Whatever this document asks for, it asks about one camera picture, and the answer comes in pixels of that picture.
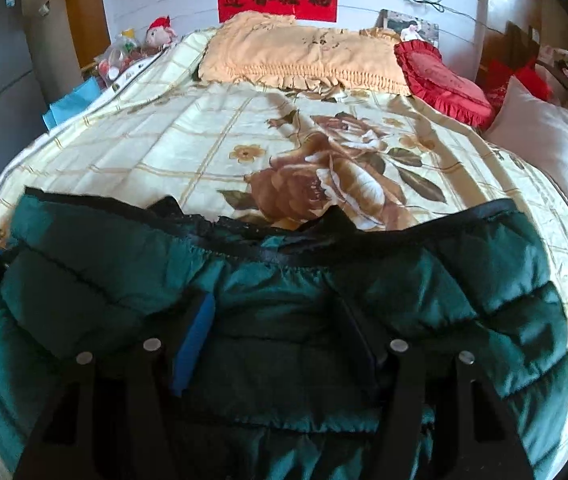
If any dark green puffer jacket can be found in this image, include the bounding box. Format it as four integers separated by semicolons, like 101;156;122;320
0;188;568;479

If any floral cream bed quilt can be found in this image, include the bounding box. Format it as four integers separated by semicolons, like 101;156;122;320
0;30;568;479

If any pink plush pig toy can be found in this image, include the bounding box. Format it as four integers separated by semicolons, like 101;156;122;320
145;16;177;49

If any white satin pillow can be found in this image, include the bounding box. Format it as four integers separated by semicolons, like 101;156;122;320
485;77;568;205

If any red ruffled cushion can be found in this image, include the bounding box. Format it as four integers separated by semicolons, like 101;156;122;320
395;40;496;130

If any beige ruffled pillow cover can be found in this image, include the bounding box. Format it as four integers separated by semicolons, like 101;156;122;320
198;11;410;96

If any framed photo on headboard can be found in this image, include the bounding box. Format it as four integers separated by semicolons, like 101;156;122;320
376;9;439;48

